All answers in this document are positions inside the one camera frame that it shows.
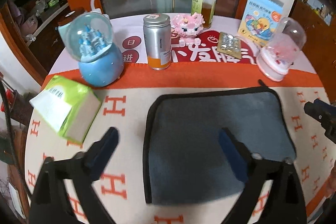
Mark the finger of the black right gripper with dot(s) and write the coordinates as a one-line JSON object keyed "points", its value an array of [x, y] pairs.
{"points": [[324, 114]]}

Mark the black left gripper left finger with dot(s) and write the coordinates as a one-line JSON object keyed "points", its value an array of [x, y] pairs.
{"points": [[50, 202]]}

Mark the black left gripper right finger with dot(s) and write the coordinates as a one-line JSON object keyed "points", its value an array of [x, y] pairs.
{"points": [[285, 202]]}

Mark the purple grey microfibre towel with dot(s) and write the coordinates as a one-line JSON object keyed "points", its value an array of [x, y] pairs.
{"points": [[183, 162]]}

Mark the pink clear dome toy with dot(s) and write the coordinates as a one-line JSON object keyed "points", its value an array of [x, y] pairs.
{"points": [[275, 59]]}

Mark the green tissue pack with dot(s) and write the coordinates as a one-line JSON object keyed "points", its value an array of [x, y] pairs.
{"points": [[68, 107]]}

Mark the silver pill blister pack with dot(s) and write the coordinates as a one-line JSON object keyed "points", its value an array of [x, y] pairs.
{"points": [[229, 45]]}

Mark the blue duck picture box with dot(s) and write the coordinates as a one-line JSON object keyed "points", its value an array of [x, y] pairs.
{"points": [[260, 20]]}

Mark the orange cream H-pattern blanket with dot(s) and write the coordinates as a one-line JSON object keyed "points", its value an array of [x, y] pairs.
{"points": [[125, 105]]}

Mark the white red printed tablecloth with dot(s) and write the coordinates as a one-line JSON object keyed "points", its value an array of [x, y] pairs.
{"points": [[128, 35]]}

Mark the pink block cat figure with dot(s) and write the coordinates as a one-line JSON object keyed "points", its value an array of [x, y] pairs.
{"points": [[188, 26]]}

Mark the blue castle snow globe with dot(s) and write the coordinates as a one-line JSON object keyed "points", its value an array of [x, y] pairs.
{"points": [[89, 38]]}

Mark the silver orange metal can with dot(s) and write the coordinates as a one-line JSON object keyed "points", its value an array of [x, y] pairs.
{"points": [[157, 37]]}

